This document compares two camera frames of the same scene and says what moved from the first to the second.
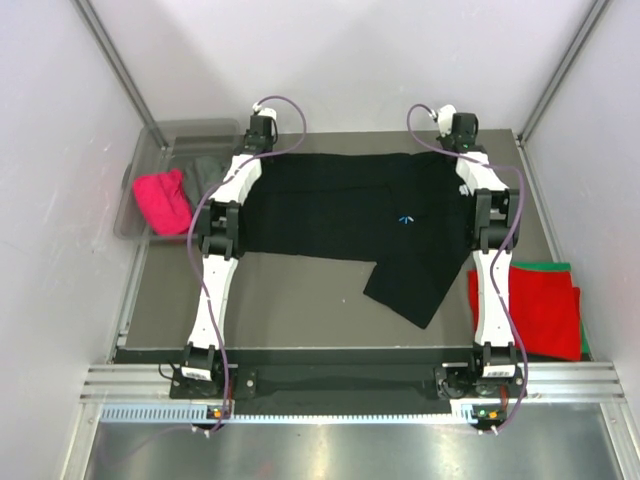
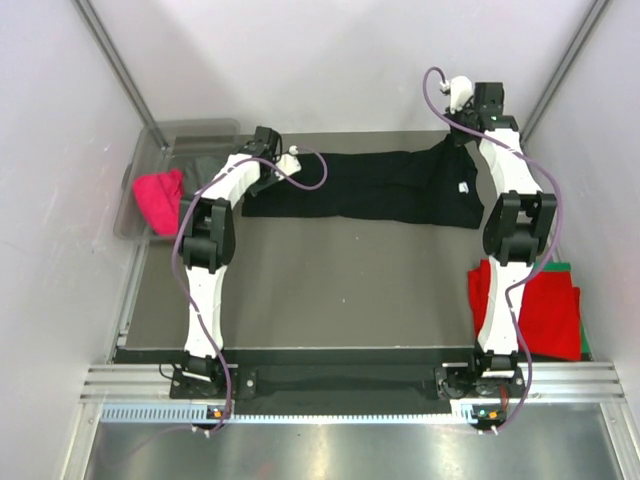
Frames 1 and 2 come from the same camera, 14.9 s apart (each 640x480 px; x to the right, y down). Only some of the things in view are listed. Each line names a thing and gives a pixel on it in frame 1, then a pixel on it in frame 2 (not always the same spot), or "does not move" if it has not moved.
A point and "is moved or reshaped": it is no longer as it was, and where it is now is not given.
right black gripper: x=442 y=140 → x=465 y=109
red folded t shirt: x=546 y=308 does not move
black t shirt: x=409 y=213 is moved or reshaped
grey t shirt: x=200 y=175 does not move
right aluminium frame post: x=568 y=58 does not move
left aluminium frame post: x=136 y=96 does not move
